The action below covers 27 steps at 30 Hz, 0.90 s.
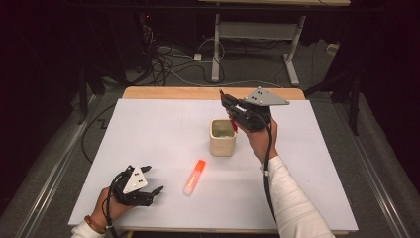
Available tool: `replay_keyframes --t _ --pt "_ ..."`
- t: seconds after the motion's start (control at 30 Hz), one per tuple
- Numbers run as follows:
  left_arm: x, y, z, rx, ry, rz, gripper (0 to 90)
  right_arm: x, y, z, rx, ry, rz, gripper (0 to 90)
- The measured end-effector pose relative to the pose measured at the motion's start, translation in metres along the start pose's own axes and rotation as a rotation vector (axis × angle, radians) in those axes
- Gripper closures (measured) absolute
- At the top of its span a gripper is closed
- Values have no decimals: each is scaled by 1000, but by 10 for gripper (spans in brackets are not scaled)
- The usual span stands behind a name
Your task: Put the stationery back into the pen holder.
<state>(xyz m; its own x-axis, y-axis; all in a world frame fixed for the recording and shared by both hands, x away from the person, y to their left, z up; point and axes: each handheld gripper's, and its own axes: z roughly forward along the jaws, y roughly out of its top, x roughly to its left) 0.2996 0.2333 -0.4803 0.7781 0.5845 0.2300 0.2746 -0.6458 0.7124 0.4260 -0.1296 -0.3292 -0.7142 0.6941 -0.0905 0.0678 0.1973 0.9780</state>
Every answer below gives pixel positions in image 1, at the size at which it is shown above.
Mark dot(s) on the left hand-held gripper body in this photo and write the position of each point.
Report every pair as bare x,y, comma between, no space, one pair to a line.
135,185

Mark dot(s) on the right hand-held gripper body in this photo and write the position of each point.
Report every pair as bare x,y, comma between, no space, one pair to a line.
261,99

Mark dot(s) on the red pen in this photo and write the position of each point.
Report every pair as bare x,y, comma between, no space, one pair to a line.
234,127

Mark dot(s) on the white green glue stick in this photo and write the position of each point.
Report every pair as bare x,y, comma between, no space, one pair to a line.
223,135

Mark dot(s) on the cream ceramic cup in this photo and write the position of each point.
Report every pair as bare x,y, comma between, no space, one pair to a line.
223,147

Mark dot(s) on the person's left hand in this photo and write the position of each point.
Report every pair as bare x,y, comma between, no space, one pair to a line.
104,208

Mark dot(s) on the person's right hand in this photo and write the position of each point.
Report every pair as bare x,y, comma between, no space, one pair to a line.
262,142

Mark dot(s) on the white table cover board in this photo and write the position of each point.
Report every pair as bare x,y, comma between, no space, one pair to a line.
165,139

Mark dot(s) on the orange highlighter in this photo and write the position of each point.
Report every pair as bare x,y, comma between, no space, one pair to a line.
194,177

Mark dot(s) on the dark equipment with red light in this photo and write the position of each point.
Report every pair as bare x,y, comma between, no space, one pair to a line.
145,23

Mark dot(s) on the white metal desk frame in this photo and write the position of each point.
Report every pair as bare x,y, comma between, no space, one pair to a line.
257,30

